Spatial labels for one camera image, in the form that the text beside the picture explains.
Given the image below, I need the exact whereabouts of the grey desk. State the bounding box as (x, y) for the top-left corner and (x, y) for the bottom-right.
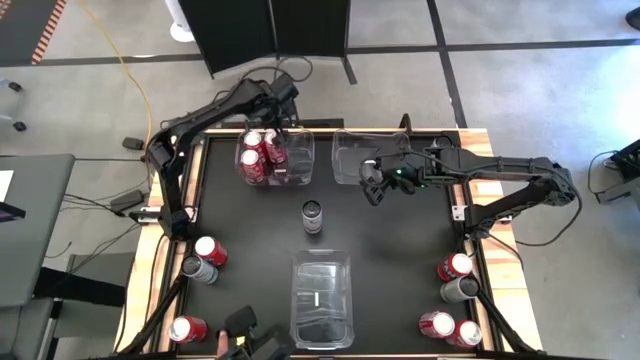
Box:
(0, 153), (76, 309)

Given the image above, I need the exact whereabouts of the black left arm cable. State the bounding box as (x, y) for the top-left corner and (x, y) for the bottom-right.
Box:
(239, 54), (315, 86)

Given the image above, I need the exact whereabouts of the black floor equipment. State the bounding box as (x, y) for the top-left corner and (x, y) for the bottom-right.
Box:
(595, 138), (640, 206)

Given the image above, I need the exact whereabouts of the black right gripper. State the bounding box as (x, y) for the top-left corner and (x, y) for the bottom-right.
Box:
(359, 153), (432, 207)

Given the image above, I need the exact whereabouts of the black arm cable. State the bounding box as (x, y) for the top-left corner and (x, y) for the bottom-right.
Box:
(239, 54), (315, 86)
(514, 169), (585, 247)

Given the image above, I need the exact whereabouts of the dark flat device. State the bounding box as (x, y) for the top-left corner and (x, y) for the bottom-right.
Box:
(0, 202), (27, 224)

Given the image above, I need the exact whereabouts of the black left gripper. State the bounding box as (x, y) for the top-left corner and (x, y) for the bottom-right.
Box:
(254, 74), (301, 150)

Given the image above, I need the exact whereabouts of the red and blue soda can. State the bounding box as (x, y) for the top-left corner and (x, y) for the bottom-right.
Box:
(436, 252), (474, 283)
(418, 310), (456, 339)
(193, 235), (229, 267)
(446, 319), (484, 349)

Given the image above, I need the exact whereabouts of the metal table frame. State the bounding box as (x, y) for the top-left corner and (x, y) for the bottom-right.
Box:
(167, 127), (490, 359)

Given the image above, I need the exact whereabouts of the person's hand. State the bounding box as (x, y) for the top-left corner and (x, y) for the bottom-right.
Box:
(215, 330), (231, 360)

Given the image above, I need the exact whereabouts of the black partition panel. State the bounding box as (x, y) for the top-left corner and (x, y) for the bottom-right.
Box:
(178, 0), (277, 77)
(272, 0), (359, 85)

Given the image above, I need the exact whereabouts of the white paper sheet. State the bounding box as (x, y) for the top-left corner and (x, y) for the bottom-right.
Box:
(0, 169), (15, 201)

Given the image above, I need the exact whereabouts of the hazard-striped floor mat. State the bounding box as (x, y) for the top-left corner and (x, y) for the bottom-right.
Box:
(0, 0), (69, 66)

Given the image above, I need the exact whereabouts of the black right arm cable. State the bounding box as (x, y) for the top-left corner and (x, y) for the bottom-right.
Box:
(514, 169), (585, 247)

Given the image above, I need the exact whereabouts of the black floor bar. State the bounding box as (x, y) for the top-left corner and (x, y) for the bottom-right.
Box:
(298, 118), (346, 129)

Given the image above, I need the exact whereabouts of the grey floor cabinet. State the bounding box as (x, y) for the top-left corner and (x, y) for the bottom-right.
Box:
(47, 252), (137, 360)

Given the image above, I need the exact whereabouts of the yellow hanging power cable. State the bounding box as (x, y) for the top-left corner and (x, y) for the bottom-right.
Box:
(79, 0), (154, 144)

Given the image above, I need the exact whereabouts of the black handheld object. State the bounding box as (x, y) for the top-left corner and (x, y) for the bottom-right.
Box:
(234, 325), (297, 360)
(223, 305), (259, 337)

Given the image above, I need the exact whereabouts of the clear plastic bin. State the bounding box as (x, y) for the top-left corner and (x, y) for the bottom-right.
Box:
(233, 128), (316, 187)
(331, 128), (412, 186)
(289, 248), (354, 350)

